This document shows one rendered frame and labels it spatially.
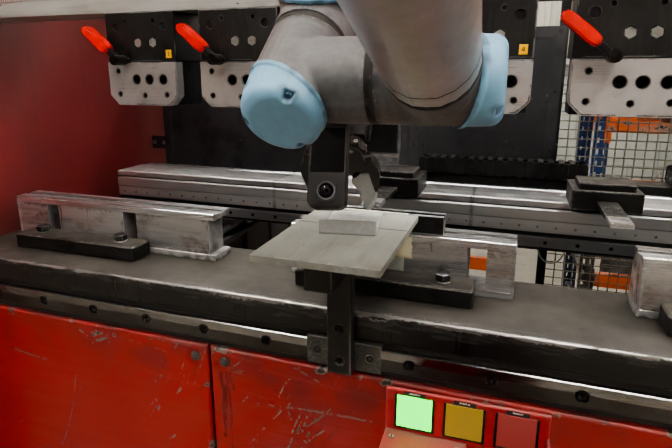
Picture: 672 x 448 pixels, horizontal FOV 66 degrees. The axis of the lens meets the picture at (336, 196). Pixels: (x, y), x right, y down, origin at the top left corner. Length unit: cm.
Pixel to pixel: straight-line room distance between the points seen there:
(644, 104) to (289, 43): 53
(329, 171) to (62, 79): 101
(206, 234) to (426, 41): 82
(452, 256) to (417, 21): 66
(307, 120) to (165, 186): 98
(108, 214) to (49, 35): 51
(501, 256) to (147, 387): 69
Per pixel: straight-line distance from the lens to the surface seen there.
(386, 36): 27
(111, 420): 121
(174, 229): 108
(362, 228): 77
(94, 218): 120
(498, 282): 89
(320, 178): 60
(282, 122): 44
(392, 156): 89
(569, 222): 112
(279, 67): 44
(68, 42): 152
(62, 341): 120
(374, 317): 82
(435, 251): 88
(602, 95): 82
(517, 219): 112
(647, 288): 91
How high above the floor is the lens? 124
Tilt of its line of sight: 13 degrees down
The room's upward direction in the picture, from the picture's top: straight up
